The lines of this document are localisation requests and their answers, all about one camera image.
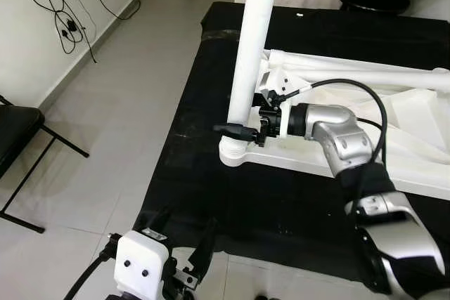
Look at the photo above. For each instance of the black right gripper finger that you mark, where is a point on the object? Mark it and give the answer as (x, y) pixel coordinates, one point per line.
(235, 131)

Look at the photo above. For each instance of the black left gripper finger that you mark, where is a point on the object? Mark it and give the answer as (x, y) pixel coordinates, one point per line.
(204, 244)
(159, 220)

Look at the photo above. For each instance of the white plastic table leg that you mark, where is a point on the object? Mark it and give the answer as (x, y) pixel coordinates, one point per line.
(365, 68)
(415, 89)
(253, 33)

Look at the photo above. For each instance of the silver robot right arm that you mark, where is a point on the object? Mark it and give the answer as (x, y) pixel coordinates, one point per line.
(337, 128)

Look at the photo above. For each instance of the black tablecloth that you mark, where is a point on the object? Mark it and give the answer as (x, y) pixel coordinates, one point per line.
(211, 201)

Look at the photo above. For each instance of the white plastic table top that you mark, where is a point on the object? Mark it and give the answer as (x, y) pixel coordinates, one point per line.
(408, 166)

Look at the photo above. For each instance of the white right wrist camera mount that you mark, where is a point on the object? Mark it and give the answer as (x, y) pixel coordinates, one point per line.
(281, 82)

